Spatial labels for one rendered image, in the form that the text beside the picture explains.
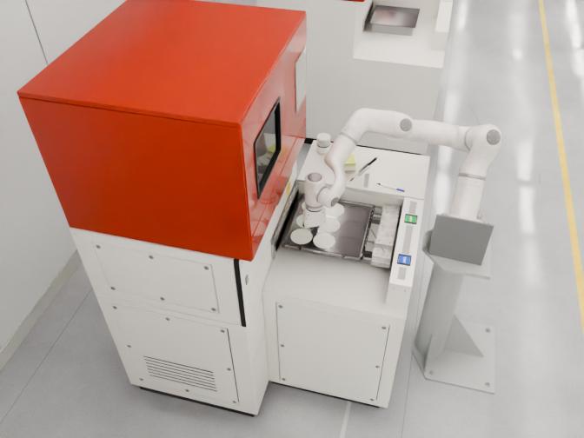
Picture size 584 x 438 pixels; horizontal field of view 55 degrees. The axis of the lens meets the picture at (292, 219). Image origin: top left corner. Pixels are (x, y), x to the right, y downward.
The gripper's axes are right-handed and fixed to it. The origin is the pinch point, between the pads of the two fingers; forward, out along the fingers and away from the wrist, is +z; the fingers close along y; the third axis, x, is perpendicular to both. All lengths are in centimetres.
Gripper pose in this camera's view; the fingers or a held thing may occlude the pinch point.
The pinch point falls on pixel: (314, 230)
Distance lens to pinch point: 256.7
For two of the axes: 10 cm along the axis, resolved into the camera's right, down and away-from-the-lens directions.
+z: 0.2, 7.3, 6.8
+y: 9.8, -1.6, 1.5
